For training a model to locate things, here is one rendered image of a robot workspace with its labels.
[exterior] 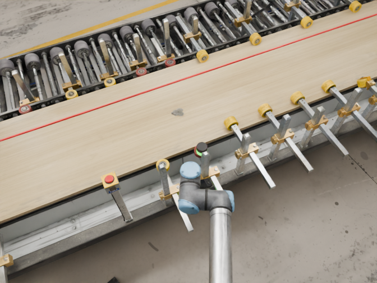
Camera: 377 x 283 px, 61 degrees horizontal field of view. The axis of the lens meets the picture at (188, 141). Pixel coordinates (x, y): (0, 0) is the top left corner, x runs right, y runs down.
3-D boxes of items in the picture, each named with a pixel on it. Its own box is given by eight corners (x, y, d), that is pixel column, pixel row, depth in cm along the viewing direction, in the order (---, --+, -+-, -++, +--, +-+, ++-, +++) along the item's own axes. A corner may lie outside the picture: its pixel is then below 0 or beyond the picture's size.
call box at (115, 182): (122, 190, 159) (118, 182, 153) (107, 195, 158) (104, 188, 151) (117, 178, 163) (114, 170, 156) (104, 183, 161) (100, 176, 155)
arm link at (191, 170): (178, 178, 138) (180, 158, 144) (179, 191, 149) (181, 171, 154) (200, 179, 138) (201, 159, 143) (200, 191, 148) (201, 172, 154)
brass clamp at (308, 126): (326, 126, 205) (329, 121, 201) (308, 132, 202) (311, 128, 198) (320, 118, 208) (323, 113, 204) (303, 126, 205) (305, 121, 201)
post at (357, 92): (334, 136, 230) (363, 90, 190) (330, 137, 229) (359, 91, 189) (331, 132, 231) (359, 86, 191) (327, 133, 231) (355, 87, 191)
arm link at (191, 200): (204, 208, 132) (205, 181, 138) (176, 206, 132) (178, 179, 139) (204, 216, 140) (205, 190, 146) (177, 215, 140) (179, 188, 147)
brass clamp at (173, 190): (182, 194, 195) (182, 190, 191) (161, 202, 192) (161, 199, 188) (178, 185, 198) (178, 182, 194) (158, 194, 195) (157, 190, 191)
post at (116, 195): (133, 219, 196) (118, 187, 159) (125, 223, 195) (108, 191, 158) (130, 213, 199) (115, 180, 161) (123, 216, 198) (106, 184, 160)
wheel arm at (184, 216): (193, 231, 182) (193, 229, 179) (188, 234, 181) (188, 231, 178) (165, 169, 204) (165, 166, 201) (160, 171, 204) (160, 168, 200)
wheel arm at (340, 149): (347, 155, 191) (350, 153, 188) (343, 158, 191) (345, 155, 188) (298, 97, 217) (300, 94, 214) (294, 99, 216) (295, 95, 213)
